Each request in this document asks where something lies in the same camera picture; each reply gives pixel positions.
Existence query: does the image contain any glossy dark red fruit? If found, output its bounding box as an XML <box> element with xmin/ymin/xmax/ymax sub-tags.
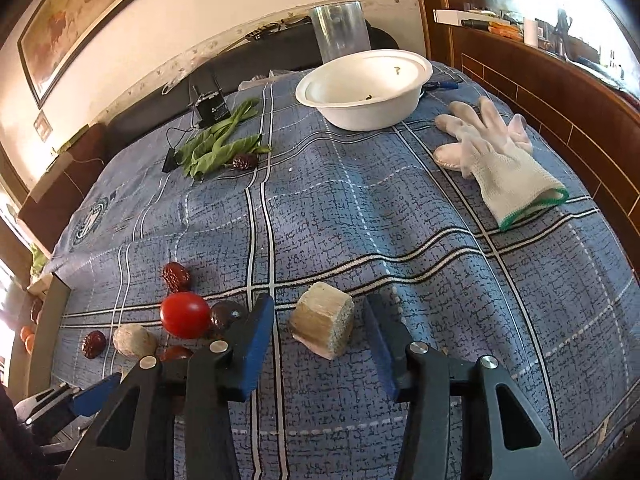
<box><xmin>160</xmin><ymin>344</ymin><xmax>193</xmax><ymax>362</ymax></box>

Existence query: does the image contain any red tomato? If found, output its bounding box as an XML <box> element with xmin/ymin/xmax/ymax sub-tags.
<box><xmin>160</xmin><ymin>292</ymin><xmax>212</xmax><ymax>339</ymax></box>

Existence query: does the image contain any dark plum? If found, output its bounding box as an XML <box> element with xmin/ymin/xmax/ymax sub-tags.
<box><xmin>207</xmin><ymin>300</ymin><xmax>247</xmax><ymax>338</ymax></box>

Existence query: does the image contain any small orange mandarin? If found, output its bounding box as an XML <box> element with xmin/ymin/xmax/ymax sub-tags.
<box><xmin>20</xmin><ymin>326</ymin><xmax>35</xmax><ymax>342</ymax></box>

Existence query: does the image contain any cardboard box tray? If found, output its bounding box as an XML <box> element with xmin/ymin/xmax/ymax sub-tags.
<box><xmin>6</xmin><ymin>273</ymin><xmax>70</xmax><ymax>403</ymax></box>

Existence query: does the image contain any small red date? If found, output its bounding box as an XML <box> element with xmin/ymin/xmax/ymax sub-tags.
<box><xmin>160</xmin><ymin>261</ymin><xmax>192</xmax><ymax>294</ymax></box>

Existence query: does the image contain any brown armchair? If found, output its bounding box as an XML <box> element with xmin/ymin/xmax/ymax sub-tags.
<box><xmin>17</xmin><ymin>124</ymin><xmax>107</xmax><ymax>257</ymax></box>

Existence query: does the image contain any blue plaid tablecloth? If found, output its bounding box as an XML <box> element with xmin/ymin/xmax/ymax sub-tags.
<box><xmin>48</xmin><ymin>75</ymin><xmax>639</xmax><ymax>479</ymax></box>

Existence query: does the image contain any small black adapter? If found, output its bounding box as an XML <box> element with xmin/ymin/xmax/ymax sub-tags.
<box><xmin>162</xmin><ymin>148</ymin><xmax>180</xmax><ymax>174</ymax></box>

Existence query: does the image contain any far dark red date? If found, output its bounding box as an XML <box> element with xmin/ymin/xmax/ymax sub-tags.
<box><xmin>231</xmin><ymin>153</ymin><xmax>259</xmax><ymax>170</ymax></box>

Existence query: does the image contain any white work glove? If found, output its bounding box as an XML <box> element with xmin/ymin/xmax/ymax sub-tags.
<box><xmin>433</xmin><ymin>96</ymin><xmax>568</xmax><ymax>231</ymax></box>

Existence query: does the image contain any green leafy vegetable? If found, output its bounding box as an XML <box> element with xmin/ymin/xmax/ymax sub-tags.
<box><xmin>177</xmin><ymin>98</ymin><xmax>271</xmax><ymax>180</ymax></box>

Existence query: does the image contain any black device with antenna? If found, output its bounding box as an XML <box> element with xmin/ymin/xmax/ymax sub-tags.
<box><xmin>192</xmin><ymin>72</ymin><xmax>231</xmax><ymax>129</ymax></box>

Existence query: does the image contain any wooden sideboard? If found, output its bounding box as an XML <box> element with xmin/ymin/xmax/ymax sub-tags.
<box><xmin>419</xmin><ymin>0</ymin><xmax>639</xmax><ymax>264</ymax></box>

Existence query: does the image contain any blue pen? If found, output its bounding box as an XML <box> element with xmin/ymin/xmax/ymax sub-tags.
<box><xmin>422</xmin><ymin>80</ymin><xmax>459</xmax><ymax>91</ymax></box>

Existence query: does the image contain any white bowl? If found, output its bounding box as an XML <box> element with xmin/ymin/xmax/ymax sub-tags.
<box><xmin>295</xmin><ymin>49</ymin><xmax>434</xmax><ymax>132</ymax></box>

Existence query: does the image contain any black leather sofa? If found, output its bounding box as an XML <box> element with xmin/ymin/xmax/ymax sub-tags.
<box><xmin>104</xmin><ymin>19</ymin><xmax>402</xmax><ymax>162</ymax></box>

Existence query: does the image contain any clear glass jar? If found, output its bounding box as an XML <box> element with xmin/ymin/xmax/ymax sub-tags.
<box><xmin>309</xmin><ymin>1</ymin><xmax>371</xmax><ymax>64</ymax></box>

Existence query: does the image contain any framed wall painting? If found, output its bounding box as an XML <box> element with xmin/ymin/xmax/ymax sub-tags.
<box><xmin>17</xmin><ymin>0</ymin><xmax>129</xmax><ymax>106</ymax></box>

